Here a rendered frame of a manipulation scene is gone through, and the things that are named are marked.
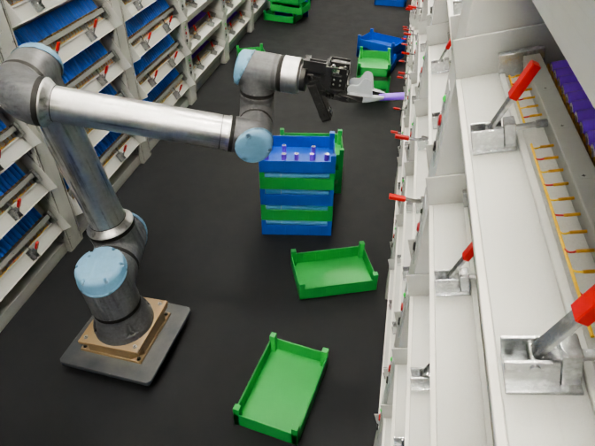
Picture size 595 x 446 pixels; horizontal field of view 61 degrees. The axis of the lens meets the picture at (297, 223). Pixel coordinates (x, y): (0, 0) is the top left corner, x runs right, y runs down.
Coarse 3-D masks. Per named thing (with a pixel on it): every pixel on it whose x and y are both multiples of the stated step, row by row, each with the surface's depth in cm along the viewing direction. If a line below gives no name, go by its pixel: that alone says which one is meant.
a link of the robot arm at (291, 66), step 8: (288, 56) 126; (288, 64) 124; (296, 64) 124; (288, 72) 124; (296, 72) 124; (280, 80) 125; (288, 80) 124; (296, 80) 124; (280, 88) 127; (288, 88) 126; (296, 88) 126
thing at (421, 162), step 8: (416, 104) 141; (424, 104) 140; (416, 112) 142; (424, 112) 142; (416, 120) 141; (424, 120) 140; (416, 128) 137; (424, 128) 136; (416, 136) 134; (416, 144) 131; (416, 152) 127; (424, 152) 126; (416, 160) 124; (424, 160) 123; (416, 168) 122; (424, 168) 121; (416, 176) 119; (424, 176) 118; (416, 184) 116; (424, 184) 115; (416, 192) 114; (424, 192) 113; (416, 216) 107; (416, 224) 105; (408, 240) 94
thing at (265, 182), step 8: (264, 176) 201; (264, 184) 203; (272, 184) 203; (280, 184) 203; (288, 184) 203; (296, 184) 203; (304, 184) 202; (312, 184) 202; (320, 184) 202; (328, 184) 202
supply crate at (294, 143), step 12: (276, 144) 214; (288, 144) 214; (300, 144) 213; (312, 144) 213; (324, 144) 213; (276, 156) 208; (288, 156) 208; (300, 156) 208; (264, 168) 198; (276, 168) 198; (288, 168) 198; (300, 168) 198; (312, 168) 198; (324, 168) 198
